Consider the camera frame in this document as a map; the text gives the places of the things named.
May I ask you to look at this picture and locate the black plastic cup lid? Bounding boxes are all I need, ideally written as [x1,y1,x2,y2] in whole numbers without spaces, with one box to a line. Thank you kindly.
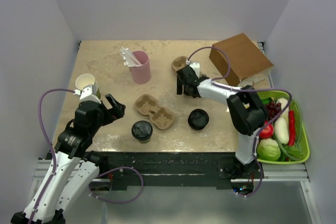
[131,120,153,133]

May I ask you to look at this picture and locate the brown pulp cup carrier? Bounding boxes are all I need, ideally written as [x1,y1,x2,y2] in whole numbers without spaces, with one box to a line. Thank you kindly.
[134,94,174,130]

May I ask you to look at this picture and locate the green paper coffee cup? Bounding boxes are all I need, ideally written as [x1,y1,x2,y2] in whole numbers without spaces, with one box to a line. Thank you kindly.
[132,130,153,144]

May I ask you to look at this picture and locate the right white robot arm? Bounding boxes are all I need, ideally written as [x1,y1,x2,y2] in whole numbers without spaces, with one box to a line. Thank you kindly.
[176,63,268,178]

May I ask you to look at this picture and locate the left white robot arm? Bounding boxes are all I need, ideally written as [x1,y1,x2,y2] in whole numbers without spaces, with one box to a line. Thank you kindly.
[11,94,125,223]

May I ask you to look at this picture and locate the stack of paper cups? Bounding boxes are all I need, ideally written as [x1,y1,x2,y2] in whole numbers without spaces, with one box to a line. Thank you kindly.
[75,73,101,99]

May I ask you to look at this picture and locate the pink plastic tumbler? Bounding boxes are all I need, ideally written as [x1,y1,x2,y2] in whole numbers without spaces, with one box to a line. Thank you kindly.
[129,51,151,84]

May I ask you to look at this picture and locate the stack of black lids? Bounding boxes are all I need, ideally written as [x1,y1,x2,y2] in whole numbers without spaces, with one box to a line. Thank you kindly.
[187,109,209,130]

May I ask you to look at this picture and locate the white wrapped straws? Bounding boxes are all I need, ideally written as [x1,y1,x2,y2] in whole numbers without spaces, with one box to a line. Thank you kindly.
[120,47,142,67]

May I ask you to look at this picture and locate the brown paper bag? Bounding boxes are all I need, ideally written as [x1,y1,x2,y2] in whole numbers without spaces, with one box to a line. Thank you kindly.
[209,33,274,87]

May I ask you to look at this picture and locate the green toy cucumber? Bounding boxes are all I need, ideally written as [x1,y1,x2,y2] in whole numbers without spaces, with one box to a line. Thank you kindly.
[261,98,273,105]

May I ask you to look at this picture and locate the purple toy grapes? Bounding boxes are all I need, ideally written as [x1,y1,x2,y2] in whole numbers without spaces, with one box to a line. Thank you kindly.
[266,101,281,118]

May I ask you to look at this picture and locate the red toy tomato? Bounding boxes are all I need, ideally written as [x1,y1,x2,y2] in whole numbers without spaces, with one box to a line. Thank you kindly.
[259,124,274,139]

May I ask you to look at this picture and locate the white toy radish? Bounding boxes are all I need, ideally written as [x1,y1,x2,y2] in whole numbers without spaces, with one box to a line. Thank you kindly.
[274,117,289,144]
[277,98,289,120]

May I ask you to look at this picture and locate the green toy cabbage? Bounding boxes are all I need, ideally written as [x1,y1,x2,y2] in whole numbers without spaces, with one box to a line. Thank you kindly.
[257,138,281,161]

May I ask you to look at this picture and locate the red toy chili pepper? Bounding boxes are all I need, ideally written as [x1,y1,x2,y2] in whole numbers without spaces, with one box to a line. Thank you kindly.
[288,110,296,146]

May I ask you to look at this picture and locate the green plastic basket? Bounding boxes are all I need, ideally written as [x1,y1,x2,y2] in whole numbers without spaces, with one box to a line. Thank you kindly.
[256,90,310,165]

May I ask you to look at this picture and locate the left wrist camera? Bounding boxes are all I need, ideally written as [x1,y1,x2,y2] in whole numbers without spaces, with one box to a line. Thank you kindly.
[79,84,101,103]

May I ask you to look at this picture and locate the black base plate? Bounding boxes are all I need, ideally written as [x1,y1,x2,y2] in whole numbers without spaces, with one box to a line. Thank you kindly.
[84,151,264,190]

